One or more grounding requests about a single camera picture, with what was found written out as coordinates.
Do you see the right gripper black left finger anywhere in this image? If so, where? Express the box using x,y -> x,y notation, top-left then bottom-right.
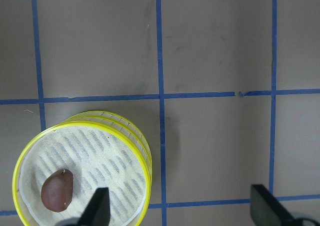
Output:
78,187 -> 111,226

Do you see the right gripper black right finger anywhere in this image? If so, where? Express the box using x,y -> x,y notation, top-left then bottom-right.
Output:
250,184 -> 294,226

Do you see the yellow-rimmed bamboo steamer tray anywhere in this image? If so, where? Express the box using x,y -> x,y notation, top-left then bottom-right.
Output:
66,111 -> 153,174

